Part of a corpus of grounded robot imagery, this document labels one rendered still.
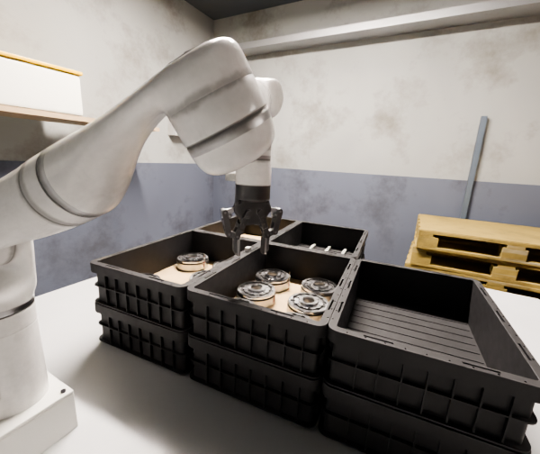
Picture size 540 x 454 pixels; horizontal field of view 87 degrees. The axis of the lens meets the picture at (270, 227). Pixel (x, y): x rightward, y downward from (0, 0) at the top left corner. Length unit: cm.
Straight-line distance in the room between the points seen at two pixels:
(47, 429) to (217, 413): 29
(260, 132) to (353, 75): 299
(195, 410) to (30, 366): 30
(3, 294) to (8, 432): 21
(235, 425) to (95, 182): 51
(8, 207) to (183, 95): 25
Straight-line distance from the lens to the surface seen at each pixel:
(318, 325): 51
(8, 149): 266
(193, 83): 26
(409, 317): 83
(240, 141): 26
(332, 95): 326
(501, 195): 309
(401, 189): 304
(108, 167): 34
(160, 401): 73
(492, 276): 231
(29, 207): 41
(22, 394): 66
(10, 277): 60
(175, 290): 64
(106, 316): 87
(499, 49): 320
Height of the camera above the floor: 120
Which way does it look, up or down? 14 degrees down
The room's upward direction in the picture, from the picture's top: 3 degrees clockwise
